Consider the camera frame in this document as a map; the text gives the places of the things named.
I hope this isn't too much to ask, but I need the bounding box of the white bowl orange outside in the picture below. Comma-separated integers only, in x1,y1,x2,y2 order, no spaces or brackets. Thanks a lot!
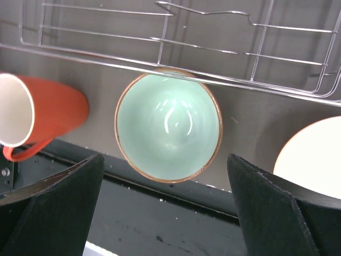
273,116,341,199

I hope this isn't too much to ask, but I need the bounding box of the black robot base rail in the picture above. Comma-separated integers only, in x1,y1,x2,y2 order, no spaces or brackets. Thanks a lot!
1,140,247,255

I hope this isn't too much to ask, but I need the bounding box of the orange ceramic mug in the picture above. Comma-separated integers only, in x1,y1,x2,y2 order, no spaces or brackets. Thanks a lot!
1,73,90,162

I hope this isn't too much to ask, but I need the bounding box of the mint green ceramic bowl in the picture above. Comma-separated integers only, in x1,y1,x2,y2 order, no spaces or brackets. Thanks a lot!
115,68,223,183

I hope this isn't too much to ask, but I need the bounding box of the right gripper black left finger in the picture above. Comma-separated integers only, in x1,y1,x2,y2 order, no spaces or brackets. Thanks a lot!
1,155,104,255

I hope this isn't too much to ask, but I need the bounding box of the chrome wire dish rack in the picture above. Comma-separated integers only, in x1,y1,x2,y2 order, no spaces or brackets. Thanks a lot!
1,1,340,107

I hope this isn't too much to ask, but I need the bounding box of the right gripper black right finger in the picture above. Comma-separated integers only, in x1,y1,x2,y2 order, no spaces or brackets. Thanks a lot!
227,154,340,255

